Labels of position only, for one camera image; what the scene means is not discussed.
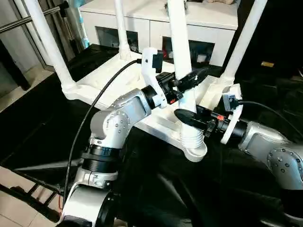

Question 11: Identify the white plastic table leg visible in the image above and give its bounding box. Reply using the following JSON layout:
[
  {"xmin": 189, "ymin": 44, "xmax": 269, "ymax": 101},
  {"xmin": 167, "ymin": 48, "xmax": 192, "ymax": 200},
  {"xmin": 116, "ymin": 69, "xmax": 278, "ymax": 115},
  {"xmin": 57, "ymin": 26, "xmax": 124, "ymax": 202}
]
[
  {"xmin": 166, "ymin": 0, "xmax": 209, "ymax": 152},
  {"xmin": 23, "ymin": 0, "xmax": 77, "ymax": 93},
  {"xmin": 222, "ymin": 0, "xmax": 268, "ymax": 85},
  {"xmin": 114, "ymin": 0, "xmax": 132, "ymax": 60}
]

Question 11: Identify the black tall cabinet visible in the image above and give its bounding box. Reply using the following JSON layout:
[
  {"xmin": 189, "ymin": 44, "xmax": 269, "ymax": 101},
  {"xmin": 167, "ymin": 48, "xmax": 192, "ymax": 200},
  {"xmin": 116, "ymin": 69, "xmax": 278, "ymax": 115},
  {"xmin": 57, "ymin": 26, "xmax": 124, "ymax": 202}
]
[{"xmin": 232, "ymin": 0, "xmax": 303, "ymax": 81}]

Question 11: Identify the white plastic table top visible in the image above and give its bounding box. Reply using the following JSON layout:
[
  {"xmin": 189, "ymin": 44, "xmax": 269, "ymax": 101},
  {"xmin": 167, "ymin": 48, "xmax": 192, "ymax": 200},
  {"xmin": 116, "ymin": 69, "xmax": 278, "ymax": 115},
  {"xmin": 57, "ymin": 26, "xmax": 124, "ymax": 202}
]
[{"xmin": 64, "ymin": 51, "xmax": 237, "ymax": 164}]

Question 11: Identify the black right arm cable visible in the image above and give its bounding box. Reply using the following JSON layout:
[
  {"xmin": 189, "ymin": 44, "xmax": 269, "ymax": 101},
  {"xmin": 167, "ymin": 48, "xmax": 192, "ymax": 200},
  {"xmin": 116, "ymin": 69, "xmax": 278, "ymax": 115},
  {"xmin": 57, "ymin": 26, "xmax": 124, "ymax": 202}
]
[{"xmin": 237, "ymin": 99, "xmax": 303, "ymax": 127}]

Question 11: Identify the grey curtain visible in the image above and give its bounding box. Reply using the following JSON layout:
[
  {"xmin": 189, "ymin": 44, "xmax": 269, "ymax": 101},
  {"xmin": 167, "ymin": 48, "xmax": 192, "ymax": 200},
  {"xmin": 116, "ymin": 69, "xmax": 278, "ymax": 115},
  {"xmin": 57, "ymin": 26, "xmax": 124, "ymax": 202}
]
[{"xmin": 38, "ymin": 0, "xmax": 89, "ymax": 50}]

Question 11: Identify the white cabinet with glass doors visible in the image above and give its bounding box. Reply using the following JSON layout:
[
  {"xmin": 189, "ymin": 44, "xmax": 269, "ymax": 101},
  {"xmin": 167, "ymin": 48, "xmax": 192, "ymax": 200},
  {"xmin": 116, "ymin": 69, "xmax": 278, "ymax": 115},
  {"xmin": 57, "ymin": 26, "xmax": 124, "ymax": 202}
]
[{"xmin": 78, "ymin": 0, "xmax": 239, "ymax": 67}]

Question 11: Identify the grey metal pole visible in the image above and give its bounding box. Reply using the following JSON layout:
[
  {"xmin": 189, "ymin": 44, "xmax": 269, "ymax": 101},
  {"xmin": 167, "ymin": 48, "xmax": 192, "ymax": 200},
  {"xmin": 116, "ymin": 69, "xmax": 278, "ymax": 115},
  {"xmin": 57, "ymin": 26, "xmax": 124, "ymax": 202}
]
[{"xmin": 0, "ymin": 2, "xmax": 70, "ymax": 35}]

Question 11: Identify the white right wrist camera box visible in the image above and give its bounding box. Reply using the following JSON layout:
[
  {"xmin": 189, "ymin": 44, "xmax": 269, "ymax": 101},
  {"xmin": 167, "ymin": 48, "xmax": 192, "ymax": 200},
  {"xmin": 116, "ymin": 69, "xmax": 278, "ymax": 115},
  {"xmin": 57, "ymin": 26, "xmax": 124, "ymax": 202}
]
[{"xmin": 220, "ymin": 84, "xmax": 245, "ymax": 145}]

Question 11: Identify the black tripod stand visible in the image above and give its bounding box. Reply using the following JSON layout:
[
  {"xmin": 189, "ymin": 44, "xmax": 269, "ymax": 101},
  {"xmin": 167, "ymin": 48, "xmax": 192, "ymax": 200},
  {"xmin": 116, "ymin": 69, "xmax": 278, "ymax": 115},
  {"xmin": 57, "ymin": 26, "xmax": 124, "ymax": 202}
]
[{"xmin": 0, "ymin": 163, "xmax": 66, "ymax": 223}]

